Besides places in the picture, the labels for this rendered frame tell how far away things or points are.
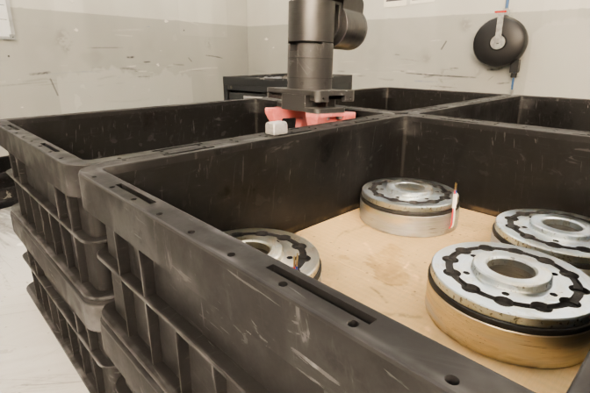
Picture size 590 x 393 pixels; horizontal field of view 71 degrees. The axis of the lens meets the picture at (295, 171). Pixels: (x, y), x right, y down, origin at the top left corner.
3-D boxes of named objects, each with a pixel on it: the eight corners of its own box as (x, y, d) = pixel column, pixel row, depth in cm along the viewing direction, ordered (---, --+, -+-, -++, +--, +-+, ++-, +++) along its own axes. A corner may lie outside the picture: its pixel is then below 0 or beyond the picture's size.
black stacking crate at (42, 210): (94, 321, 31) (72, 175, 28) (10, 216, 52) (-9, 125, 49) (393, 200, 58) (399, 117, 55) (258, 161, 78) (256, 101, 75)
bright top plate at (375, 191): (417, 220, 38) (418, 214, 38) (342, 192, 46) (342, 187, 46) (478, 198, 44) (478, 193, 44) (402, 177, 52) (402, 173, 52)
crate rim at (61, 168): (74, 201, 29) (69, 167, 28) (-7, 139, 49) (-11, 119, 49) (399, 131, 55) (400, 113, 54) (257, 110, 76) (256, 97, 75)
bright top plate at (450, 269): (574, 354, 21) (576, 344, 21) (402, 280, 28) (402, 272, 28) (617, 282, 28) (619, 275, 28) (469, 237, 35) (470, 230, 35)
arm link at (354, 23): (280, -63, 50) (342, -67, 45) (329, -41, 59) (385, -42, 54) (270, 41, 53) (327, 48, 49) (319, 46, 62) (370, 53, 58)
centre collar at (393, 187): (413, 202, 42) (413, 196, 42) (376, 189, 46) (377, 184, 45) (442, 193, 45) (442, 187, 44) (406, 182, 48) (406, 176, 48)
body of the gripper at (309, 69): (302, 100, 60) (304, 46, 58) (356, 105, 52) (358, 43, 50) (265, 101, 56) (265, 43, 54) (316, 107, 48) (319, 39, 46)
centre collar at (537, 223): (581, 248, 32) (583, 241, 32) (516, 228, 36) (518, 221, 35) (607, 233, 34) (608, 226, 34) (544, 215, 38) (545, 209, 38)
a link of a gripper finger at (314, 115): (317, 160, 59) (320, 92, 57) (354, 169, 54) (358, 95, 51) (278, 165, 55) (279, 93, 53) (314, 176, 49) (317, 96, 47)
